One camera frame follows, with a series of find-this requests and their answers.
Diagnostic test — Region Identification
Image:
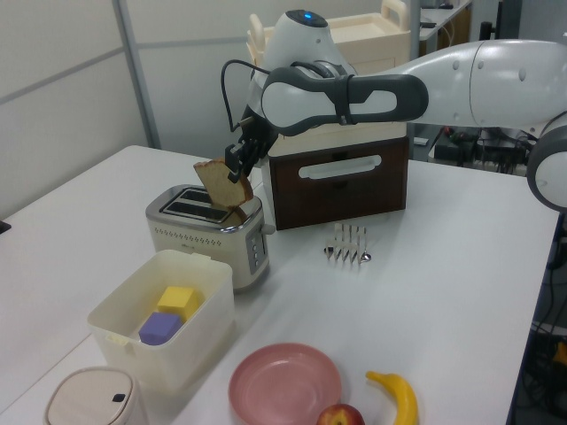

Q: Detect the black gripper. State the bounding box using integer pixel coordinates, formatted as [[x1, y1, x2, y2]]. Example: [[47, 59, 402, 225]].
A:
[[223, 115, 278, 184]]

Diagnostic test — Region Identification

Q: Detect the brown bread slice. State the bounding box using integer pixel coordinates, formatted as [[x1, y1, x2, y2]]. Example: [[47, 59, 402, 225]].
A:
[[192, 158, 255, 219]]

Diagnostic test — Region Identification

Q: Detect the cream and chrome toaster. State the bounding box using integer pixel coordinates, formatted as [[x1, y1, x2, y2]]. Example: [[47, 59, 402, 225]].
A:
[[144, 184, 276, 294]]

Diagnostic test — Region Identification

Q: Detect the dark brown wooden drawer box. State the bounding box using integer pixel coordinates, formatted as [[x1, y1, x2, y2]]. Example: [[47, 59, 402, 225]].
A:
[[268, 132, 410, 232]]

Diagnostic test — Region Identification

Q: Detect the silver metal toast rack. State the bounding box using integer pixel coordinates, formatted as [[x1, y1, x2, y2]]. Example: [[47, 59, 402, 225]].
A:
[[322, 223, 374, 267]]

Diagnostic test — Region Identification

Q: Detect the yellow cube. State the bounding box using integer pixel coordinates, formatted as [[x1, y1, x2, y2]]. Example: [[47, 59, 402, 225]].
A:
[[156, 285, 201, 321]]

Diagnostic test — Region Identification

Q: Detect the purple cube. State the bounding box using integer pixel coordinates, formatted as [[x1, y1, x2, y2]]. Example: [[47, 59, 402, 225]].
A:
[[137, 311, 183, 347]]

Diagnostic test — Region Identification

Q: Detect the white plastic storage bin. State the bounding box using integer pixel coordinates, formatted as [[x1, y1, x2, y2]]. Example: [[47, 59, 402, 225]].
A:
[[87, 248, 236, 392]]

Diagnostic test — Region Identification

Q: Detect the pink plate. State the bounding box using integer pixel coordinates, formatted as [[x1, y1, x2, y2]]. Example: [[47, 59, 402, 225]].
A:
[[228, 342, 344, 425]]

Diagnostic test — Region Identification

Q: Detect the red apple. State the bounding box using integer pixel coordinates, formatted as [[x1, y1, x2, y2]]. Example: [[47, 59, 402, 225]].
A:
[[315, 403, 367, 425]]

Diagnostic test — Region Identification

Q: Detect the small white lidded trash can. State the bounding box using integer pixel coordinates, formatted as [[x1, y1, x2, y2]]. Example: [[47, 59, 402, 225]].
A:
[[43, 366, 150, 425]]

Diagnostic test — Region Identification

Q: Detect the yellow banana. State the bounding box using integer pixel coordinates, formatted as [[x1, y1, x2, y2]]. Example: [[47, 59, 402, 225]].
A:
[[365, 370, 419, 425]]

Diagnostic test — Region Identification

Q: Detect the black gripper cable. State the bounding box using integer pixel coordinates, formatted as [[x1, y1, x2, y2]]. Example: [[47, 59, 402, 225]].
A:
[[220, 59, 272, 135]]

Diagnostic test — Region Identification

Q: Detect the cream cabinet with handles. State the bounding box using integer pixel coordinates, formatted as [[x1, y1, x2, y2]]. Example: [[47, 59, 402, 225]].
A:
[[245, 0, 414, 157]]

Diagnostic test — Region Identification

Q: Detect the black electronics box with cables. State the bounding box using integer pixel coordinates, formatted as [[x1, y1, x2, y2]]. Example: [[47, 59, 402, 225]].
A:
[[432, 124, 540, 176]]

